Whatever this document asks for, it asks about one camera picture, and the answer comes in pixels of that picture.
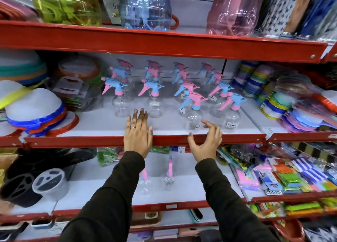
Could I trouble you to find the red plastic dustpan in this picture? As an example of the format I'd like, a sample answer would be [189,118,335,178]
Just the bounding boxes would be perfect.
[272,218,304,240]

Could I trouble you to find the person's left hand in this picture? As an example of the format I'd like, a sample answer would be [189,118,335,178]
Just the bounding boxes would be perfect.
[124,108,153,159]

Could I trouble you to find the red metal shelf rack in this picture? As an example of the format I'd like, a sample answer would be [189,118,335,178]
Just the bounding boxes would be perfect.
[0,20,337,242]

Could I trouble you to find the star print fabric item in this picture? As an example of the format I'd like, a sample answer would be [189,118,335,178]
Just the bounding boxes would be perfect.
[259,0,301,38]

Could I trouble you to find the person's right forearm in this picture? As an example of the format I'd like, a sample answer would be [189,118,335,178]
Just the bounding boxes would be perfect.
[195,158,280,242]

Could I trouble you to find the blue packaged item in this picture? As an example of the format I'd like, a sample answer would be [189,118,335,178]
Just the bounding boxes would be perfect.
[300,0,337,41]

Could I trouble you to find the green transparent plastic jug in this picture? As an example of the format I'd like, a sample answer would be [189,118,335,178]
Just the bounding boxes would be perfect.
[31,0,104,27]

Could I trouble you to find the green packet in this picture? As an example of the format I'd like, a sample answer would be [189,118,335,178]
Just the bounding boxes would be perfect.
[97,147,119,167]

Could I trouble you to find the person's left forearm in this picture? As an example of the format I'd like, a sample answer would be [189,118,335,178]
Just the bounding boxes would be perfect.
[58,151,146,242]

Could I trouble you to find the clear packaged plastic items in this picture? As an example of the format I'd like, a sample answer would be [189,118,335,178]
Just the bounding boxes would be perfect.
[51,55,106,113]

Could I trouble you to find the pile of colourful plastic mirrors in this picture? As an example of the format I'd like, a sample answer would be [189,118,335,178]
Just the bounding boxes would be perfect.
[274,73,337,134]

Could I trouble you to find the printed card package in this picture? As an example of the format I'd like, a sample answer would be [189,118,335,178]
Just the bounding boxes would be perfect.
[98,0,122,26]

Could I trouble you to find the stack of colourful plastic bowls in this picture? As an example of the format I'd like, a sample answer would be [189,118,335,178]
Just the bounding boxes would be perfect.
[0,49,49,86]

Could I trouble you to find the teal and black brush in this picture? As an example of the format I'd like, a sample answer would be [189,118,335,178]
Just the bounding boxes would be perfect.
[189,208,204,223]

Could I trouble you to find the blue transparent plastic jug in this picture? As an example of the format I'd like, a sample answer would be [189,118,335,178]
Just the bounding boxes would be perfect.
[118,0,173,32]

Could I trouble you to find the row of green orange packets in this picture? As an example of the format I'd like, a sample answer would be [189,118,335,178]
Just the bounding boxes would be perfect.
[250,197,337,219]

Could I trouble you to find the stack of colourful round scrubbers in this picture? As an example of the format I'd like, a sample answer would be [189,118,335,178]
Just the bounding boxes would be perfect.
[231,61,277,120]

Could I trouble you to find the black plastic container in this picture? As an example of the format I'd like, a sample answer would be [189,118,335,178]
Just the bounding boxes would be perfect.
[0,148,97,208]

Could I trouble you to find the pink transparent plastic jug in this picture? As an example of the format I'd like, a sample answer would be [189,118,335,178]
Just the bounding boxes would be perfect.
[206,0,264,37]

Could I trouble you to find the pile of colourful peg packets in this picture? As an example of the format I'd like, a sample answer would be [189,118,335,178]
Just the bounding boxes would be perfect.
[217,142,337,196]

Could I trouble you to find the group of clear spray bottles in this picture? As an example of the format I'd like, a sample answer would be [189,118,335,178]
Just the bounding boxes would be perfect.
[101,58,247,133]

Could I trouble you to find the brown plastic tray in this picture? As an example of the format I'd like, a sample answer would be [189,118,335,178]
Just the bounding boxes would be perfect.
[131,211,162,227]

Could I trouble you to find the stack of white mesh strainers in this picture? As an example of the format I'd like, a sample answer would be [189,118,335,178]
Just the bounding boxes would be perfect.
[0,80,80,145]

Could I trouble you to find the clear sprayer with pink trigger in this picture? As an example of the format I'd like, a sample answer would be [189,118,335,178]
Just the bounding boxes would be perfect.
[138,168,152,195]
[162,155,175,192]

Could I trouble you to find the grey plastic container with lid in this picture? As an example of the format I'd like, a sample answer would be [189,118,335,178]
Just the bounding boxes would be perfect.
[32,168,70,202]

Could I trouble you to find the person's right hand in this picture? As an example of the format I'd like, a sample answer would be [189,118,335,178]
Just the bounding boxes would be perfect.
[187,120,223,163]

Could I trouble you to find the brown wooden item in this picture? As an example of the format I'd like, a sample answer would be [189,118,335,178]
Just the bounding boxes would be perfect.
[284,0,313,35]

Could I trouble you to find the bundle of coloured hangers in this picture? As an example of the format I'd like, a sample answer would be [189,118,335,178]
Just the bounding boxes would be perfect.
[0,0,40,22]

